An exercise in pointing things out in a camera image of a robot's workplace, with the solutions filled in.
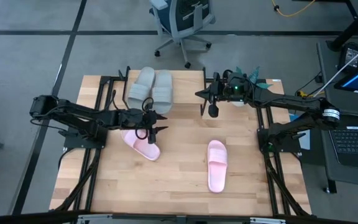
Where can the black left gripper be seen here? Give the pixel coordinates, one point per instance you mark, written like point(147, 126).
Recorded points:
point(134, 119)

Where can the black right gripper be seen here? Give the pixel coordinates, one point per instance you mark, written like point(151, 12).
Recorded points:
point(232, 88)

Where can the pink rubber slide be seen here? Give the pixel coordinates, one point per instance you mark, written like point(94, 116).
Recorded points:
point(141, 146)
point(217, 165)

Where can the grey rubber slide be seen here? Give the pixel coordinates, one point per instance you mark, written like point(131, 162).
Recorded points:
point(140, 90)
point(163, 93)

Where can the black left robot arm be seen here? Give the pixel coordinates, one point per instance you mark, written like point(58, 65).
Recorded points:
point(82, 116)

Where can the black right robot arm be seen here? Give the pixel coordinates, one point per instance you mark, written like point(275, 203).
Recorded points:
point(291, 102)

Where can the artificial plant in white pot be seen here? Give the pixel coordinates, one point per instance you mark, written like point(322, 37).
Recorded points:
point(255, 74)

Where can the grey office chair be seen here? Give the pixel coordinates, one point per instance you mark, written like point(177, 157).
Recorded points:
point(182, 18)

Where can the blue paper sheet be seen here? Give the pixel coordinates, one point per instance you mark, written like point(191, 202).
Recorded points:
point(293, 117)

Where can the black overhead rig bar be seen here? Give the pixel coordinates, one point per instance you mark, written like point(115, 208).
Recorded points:
point(179, 219)

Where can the black power adapter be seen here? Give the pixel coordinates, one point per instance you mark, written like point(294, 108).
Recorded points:
point(350, 56)

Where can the black laptop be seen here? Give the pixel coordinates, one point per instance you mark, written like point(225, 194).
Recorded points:
point(356, 146)

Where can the black desk leg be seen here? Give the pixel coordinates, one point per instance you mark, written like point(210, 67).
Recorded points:
point(353, 25)

